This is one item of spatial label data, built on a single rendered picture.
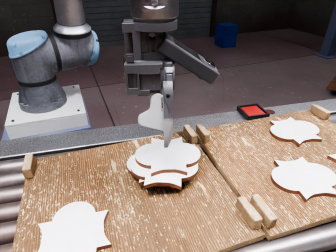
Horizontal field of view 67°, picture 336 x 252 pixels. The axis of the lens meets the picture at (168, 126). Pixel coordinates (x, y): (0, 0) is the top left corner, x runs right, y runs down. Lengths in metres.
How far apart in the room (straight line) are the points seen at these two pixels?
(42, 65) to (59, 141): 0.25
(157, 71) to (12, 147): 0.51
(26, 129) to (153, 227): 0.56
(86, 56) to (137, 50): 0.49
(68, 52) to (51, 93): 0.14
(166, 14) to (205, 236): 0.36
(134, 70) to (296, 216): 0.39
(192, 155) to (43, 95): 0.55
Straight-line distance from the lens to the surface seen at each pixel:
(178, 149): 0.56
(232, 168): 0.61
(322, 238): 0.57
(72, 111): 0.90
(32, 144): 0.79
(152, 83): 0.44
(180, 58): 0.43
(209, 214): 0.51
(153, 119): 0.43
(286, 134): 0.75
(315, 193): 0.60
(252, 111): 0.87
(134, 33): 0.43
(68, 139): 0.77
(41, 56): 0.88
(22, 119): 0.92
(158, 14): 0.40
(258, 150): 0.68
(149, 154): 0.55
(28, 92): 0.92
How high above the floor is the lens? 1.33
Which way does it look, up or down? 32 degrees down
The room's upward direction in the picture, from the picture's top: straight up
